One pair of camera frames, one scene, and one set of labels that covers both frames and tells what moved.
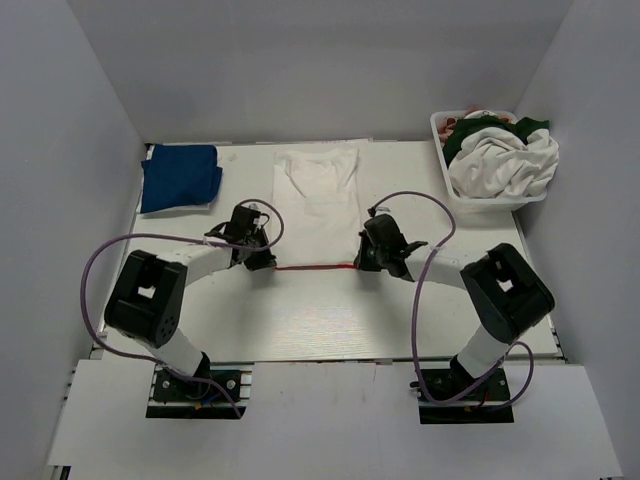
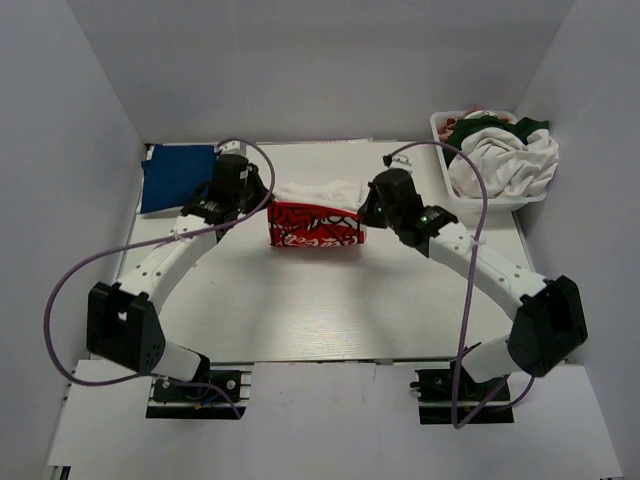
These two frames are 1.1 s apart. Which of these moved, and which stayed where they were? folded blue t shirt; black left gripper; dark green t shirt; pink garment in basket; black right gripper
Moved: black right gripper; black left gripper
Stayed: folded blue t shirt; pink garment in basket; dark green t shirt
